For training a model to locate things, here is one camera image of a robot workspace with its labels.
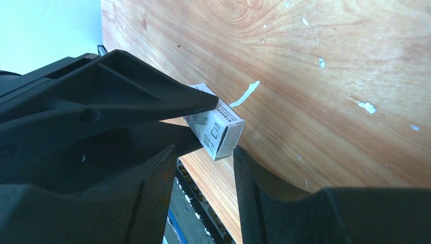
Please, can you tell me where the white staple box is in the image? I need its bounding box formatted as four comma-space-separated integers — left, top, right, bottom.
183, 99, 245, 161

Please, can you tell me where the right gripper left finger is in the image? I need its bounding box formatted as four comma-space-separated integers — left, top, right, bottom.
1, 145, 177, 243

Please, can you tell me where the white paper scrap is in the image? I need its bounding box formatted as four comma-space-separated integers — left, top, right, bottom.
229, 80, 260, 108

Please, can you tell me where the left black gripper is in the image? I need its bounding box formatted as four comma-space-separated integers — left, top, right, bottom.
1, 53, 99, 97

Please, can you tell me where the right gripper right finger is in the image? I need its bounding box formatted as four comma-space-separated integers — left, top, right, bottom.
233, 146, 430, 243

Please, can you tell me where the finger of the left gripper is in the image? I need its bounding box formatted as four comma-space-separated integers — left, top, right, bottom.
1, 121, 202, 194
1, 50, 219, 123

